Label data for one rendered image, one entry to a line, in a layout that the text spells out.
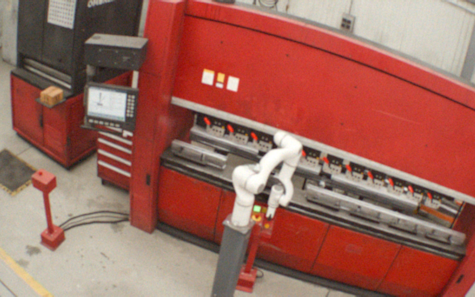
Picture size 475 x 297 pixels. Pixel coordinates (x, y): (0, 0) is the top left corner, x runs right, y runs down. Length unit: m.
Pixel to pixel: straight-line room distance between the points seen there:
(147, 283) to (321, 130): 1.99
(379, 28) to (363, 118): 4.16
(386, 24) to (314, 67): 4.20
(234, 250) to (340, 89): 1.41
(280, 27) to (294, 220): 1.62
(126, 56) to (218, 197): 1.49
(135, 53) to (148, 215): 1.68
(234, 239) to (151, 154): 1.15
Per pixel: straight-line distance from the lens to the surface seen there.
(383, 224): 4.00
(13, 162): 5.65
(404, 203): 4.23
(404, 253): 4.10
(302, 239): 4.10
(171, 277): 4.21
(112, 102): 3.68
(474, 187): 3.89
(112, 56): 3.56
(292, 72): 3.54
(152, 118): 3.89
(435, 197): 3.89
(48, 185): 3.93
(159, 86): 3.75
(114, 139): 4.72
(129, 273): 4.20
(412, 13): 7.46
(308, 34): 3.41
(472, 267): 4.18
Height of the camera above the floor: 3.11
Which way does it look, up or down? 30 degrees down
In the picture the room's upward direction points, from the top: 11 degrees clockwise
